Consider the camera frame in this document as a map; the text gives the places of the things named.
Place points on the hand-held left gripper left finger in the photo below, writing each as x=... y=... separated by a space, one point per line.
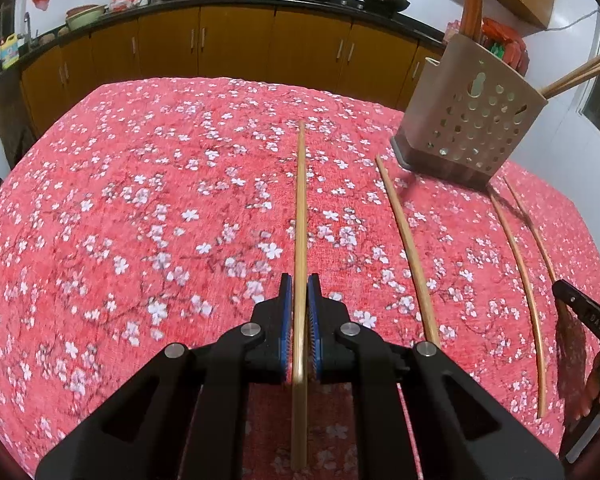
x=285 y=320

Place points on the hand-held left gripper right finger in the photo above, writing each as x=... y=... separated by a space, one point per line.
x=314 y=320

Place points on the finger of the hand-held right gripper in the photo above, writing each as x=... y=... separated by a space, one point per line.
x=582 y=440
x=592 y=322

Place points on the wooden chopstick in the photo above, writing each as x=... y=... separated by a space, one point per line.
x=522 y=270
x=580 y=69
x=403 y=240
x=300 y=210
x=587 y=79
x=585 y=75
x=532 y=230
x=479 y=0

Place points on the beige perforated utensil holder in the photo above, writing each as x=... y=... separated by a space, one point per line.
x=420 y=115

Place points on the red floral tablecloth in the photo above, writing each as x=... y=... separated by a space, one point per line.
x=130 y=260

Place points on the wooden lower cabinets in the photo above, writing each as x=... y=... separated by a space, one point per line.
x=230 y=40

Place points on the black kitchen countertop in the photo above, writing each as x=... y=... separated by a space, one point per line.
x=270 y=0

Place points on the brown hanging cloth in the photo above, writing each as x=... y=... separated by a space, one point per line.
x=10 y=110

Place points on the green basin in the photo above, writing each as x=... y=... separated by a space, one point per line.
x=86 y=17

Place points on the yellow detergent bottle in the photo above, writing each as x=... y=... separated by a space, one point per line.
x=10 y=52

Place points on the metal faucet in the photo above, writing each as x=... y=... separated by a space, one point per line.
x=28 y=30

